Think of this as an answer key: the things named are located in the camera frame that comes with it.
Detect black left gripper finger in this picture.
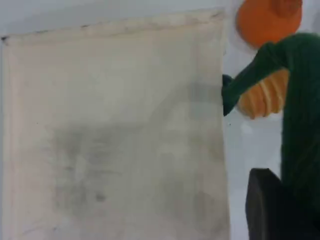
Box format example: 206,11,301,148
244,167,320,240

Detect long striped bread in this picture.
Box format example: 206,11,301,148
237,69,290,120

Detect white canvas bag green handles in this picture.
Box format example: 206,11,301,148
0,6,320,240

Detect orange fruit toy with stem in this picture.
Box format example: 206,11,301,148
236,0,304,49

